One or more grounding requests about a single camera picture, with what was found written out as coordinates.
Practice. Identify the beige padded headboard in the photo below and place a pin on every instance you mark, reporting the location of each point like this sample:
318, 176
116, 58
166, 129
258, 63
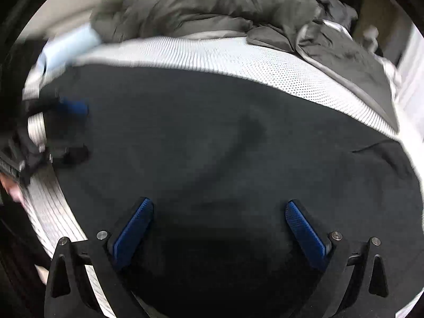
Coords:
66, 3

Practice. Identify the dark grey duvet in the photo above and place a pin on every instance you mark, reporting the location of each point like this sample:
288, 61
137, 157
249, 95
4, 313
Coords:
232, 10

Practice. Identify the white crumpled bedding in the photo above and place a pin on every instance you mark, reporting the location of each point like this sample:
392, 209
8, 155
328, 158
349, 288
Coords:
387, 69

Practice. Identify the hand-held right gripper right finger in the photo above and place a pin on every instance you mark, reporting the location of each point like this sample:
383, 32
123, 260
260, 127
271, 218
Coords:
304, 233

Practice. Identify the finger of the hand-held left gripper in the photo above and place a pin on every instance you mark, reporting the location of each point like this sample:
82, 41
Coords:
74, 106
71, 154

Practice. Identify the black pants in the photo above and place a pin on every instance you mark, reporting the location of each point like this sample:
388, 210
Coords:
215, 159

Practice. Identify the light blue pillow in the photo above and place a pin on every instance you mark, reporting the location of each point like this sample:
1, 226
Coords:
69, 46

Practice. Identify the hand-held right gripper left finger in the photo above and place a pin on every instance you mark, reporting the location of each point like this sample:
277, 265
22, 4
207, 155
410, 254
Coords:
131, 235

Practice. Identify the person's left hand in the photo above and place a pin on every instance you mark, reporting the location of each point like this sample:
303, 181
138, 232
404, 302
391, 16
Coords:
10, 187

